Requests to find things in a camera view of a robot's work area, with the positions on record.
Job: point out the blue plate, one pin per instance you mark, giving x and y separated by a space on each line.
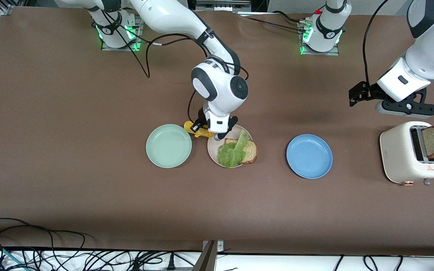
309 156

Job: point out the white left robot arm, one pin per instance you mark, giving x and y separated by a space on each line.
428 56

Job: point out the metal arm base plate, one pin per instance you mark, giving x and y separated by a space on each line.
106 46
335 52

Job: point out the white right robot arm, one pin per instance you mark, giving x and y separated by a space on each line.
171 19

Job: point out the beige plate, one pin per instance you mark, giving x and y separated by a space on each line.
215 150

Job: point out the aluminium frame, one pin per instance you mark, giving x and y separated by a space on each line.
222 4

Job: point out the green lettuce leaf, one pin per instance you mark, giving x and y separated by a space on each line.
232 154

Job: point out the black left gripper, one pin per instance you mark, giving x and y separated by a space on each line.
372 91

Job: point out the cream white toaster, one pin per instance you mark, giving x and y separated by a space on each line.
396 150

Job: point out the black power plug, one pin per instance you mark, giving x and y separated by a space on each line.
170 263

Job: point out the aluminium table edge bracket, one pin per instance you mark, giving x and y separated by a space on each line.
208 259

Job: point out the mint green plate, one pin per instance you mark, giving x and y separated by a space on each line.
168 146

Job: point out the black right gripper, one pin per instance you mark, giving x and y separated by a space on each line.
202 116

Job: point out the grey power strip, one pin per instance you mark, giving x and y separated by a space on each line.
179 269

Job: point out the yellow mustard squeeze bottle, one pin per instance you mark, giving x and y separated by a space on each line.
204 133

